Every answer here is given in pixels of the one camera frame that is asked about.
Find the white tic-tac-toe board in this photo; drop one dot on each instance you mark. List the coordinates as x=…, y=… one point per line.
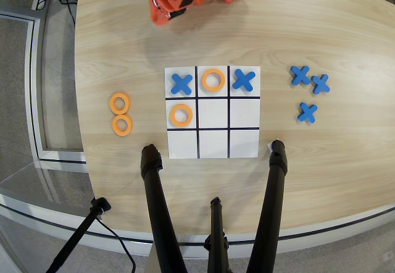
x=243, y=143

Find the short black tripod leg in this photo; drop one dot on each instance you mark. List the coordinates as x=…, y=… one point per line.
x=217, y=233

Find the white metal floor frame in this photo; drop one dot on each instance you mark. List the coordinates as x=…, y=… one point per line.
x=32, y=84

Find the blue foam cross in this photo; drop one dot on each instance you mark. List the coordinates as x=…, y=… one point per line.
x=300, y=75
x=320, y=84
x=182, y=84
x=244, y=80
x=307, y=112

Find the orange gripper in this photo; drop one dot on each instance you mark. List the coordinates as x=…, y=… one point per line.
x=161, y=16

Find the thin black stand pole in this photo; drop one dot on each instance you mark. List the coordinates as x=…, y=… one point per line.
x=77, y=236

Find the small white tag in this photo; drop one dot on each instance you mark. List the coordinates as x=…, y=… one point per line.
x=269, y=145

